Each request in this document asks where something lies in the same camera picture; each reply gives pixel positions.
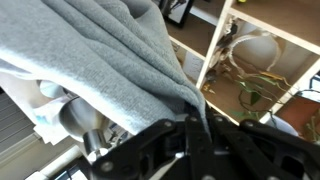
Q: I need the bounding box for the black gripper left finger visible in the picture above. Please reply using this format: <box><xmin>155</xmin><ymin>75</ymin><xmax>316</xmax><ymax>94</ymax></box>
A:
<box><xmin>91</xmin><ymin>105</ymin><xmax>212</xmax><ymax>180</ymax></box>

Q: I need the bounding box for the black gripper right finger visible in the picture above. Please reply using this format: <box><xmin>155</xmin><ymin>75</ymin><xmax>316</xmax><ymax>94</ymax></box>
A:
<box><xmin>205</xmin><ymin>107</ymin><xmax>320</xmax><ymax>180</ymax></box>

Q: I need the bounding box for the grey fleece jersey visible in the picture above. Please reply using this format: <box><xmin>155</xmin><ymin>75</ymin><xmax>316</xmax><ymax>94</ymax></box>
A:
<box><xmin>0</xmin><ymin>0</ymin><xmax>206</xmax><ymax>134</ymax></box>

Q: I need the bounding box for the terracotta plant pot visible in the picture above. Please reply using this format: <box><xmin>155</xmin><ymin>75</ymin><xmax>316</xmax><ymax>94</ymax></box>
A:
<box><xmin>276</xmin><ymin>96</ymin><xmax>320</xmax><ymax>133</ymax></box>

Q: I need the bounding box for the green trailing plant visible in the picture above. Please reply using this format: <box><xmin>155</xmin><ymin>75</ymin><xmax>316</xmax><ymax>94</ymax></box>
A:
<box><xmin>232</xmin><ymin>71</ymin><xmax>292</xmax><ymax>120</ymax></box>

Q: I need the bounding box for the white wooden shelf unit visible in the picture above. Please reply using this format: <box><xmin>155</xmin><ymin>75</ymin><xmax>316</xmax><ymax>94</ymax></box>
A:
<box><xmin>167</xmin><ymin>0</ymin><xmax>320</xmax><ymax>113</ymax></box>

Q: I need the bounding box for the silver metal lamp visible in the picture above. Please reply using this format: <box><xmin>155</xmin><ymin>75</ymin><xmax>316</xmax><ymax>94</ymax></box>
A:
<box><xmin>37</xmin><ymin>80</ymin><xmax>111</xmax><ymax>159</ymax></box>

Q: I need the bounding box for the black framed picture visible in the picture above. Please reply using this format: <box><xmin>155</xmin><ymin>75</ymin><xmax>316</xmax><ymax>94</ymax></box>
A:
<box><xmin>158</xmin><ymin>0</ymin><xmax>194</xmax><ymax>28</ymax></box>

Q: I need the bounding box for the white rope decoration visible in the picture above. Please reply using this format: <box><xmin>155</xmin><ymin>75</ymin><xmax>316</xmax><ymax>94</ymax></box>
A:
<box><xmin>213</xmin><ymin>19</ymin><xmax>284</xmax><ymax>81</ymax></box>

